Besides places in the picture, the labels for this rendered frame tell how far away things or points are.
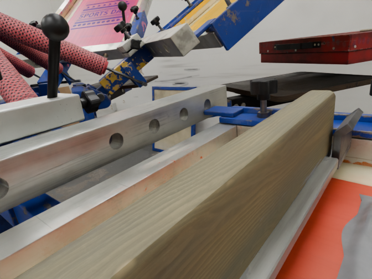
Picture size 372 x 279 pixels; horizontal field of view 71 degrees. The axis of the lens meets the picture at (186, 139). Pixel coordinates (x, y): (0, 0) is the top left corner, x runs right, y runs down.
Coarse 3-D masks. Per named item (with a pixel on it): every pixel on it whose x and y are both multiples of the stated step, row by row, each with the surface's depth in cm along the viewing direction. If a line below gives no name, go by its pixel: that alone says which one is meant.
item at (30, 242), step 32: (224, 128) 42; (160, 160) 33; (192, 160) 35; (352, 160) 34; (96, 192) 27; (128, 192) 27; (32, 224) 23; (64, 224) 22; (96, 224) 25; (0, 256) 19; (32, 256) 21
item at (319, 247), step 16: (336, 192) 29; (352, 192) 28; (368, 192) 28; (320, 208) 26; (336, 208) 26; (352, 208) 26; (320, 224) 24; (336, 224) 24; (304, 240) 22; (320, 240) 22; (336, 240) 22; (288, 256) 21; (304, 256) 21; (320, 256) 21; (336, 256) 20; (288, 272) 20; (304, 272) 19; (320, 272) 19; (336, 272) 19
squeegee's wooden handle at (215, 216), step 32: (320, 96) 26; (256, 128) 19; (288, 128) 19; (320, 128) 25; (224, 160) 14; (256, 160) 15; (288, 160) 19; (320, 160) 27; (160, 192) 12; (192, 192) 12; (224, 192) 12; (256, 192) 15; (288, 192) 20; (128, 224) 10; (160, 224) 10; (192, 224) 10; (224, 224) 12; (256, 224) 16; (64, 256) 9; (96, 256) 8; (128, 256) 8; (160, 256) 9; (192, 256) 11; (224, 256) 13
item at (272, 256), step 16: (336, 160) 27; (320, 176) 24; (304, 192) 22; (320, 192) 22; (288, 208) 20; (304, 208) 20; (288, 224) 19; (304, 224) 20; (272, 240) 17; (288, 240) 17; (256, 256) 16; (272, 256) 16; (256, 272) 15; (272, 272) 15
